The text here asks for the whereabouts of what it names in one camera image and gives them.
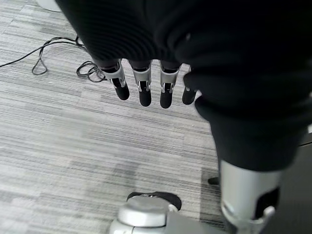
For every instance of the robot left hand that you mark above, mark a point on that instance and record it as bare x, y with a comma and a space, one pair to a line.
219, 61

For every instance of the black furniture foot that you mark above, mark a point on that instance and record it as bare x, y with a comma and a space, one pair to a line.
214, 181

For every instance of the dark grey cabinet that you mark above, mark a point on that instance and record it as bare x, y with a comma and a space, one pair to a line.
297, 190

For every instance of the silver robot leg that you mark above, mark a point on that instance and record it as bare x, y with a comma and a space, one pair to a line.
141, 214

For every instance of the white round base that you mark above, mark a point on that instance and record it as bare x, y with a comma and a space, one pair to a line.
48, 4

